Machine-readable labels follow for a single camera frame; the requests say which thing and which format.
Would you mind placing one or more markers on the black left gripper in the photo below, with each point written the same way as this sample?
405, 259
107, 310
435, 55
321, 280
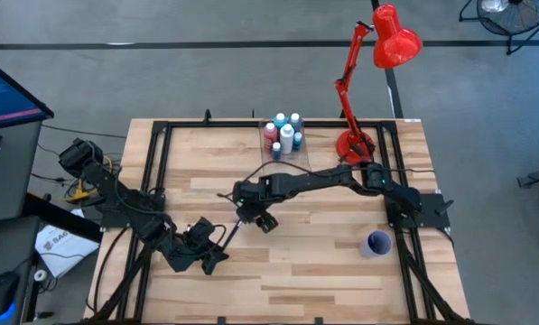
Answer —
190, 246

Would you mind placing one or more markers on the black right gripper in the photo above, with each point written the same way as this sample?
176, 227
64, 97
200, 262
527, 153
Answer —
255, 192

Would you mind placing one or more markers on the small navy paint bottle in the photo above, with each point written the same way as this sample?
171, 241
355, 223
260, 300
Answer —
276, 151

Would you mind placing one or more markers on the clear plastic bin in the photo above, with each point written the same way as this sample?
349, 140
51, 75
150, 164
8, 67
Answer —
298, 161

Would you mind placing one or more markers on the large red paint bottle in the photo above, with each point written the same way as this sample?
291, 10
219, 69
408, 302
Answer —
270, 135

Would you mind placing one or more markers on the large white paint bottle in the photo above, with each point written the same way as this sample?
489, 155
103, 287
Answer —
287, 137

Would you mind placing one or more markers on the small blue paint bottle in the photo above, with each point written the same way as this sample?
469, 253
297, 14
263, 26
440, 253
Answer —
297, 141

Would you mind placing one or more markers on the large teal paint bottle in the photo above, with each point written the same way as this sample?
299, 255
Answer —
279, 121

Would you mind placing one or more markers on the large grey paint bottle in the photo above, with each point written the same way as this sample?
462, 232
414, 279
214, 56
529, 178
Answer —
295, 122

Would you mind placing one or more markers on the translucent purple plastic cup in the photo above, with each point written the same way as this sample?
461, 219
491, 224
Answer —
366, 252

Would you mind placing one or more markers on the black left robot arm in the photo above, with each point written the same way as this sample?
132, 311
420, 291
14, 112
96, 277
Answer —
115, 194

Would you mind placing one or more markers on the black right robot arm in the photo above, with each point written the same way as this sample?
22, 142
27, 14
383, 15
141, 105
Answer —
314, 180

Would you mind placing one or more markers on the yellow plug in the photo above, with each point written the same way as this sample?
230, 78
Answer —
79, 195

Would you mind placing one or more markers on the white printed booklet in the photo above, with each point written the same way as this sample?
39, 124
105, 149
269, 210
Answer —
66, 248

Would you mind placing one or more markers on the white tape roll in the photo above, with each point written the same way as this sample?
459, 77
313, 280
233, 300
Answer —
40, 275

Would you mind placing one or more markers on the black computer mouse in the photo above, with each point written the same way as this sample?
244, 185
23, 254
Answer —
0, 293

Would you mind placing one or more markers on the red desk lamp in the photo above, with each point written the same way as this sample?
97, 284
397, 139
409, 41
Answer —
393, 40

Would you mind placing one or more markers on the computer monitor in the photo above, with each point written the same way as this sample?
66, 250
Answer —
2, 99

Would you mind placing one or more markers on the black floor fan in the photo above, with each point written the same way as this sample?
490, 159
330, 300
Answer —
513, 15

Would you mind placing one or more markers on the black aluminium table frame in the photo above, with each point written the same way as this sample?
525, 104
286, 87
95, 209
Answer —
215, 123

